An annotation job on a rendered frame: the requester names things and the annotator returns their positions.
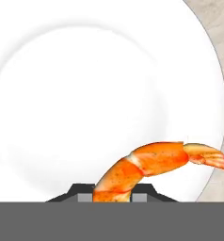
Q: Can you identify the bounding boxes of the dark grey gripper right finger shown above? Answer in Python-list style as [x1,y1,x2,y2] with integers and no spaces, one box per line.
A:
[129,183,180,203]

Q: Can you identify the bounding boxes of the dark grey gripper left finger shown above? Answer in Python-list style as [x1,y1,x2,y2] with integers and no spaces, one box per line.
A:
[45,183,97,203]

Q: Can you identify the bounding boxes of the orange cooked shrimp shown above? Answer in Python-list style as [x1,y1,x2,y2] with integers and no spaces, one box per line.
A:
[92,141,224,203]

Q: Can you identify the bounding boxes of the white round plate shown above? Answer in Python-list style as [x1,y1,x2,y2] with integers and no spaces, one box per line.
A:
[0,0,224,203]

